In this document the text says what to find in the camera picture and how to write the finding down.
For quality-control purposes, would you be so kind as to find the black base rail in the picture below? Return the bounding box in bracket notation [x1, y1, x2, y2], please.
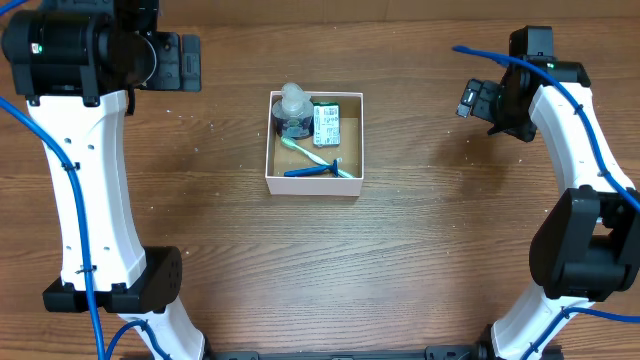
[204, 343, 497, 360]

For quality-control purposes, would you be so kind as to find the dark foam soap pump bottle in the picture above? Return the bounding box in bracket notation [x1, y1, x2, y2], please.
[271, 83, 314, 140]

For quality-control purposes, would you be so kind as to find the white green soap bar pack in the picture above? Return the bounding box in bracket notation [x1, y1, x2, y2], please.
[313, 103, 341, 147]

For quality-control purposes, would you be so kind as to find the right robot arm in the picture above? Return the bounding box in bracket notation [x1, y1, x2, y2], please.
[425, 26, 639, 360]

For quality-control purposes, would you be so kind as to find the green white toothbrush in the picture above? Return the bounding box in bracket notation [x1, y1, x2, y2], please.
[281, 137, 354, 178]

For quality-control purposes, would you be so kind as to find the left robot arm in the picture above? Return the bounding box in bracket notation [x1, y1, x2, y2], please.
[1, 0, 212, 359]

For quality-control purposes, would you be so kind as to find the pink cardboard box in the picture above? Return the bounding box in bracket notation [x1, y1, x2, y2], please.
[264, 92, 365, 197]

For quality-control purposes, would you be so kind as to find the right blue cable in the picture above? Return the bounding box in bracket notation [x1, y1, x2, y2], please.
[451, 44, 640, 360]

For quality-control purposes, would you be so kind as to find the blue disposable razor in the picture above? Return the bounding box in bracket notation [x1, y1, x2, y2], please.
[284, 159, 340, 177]

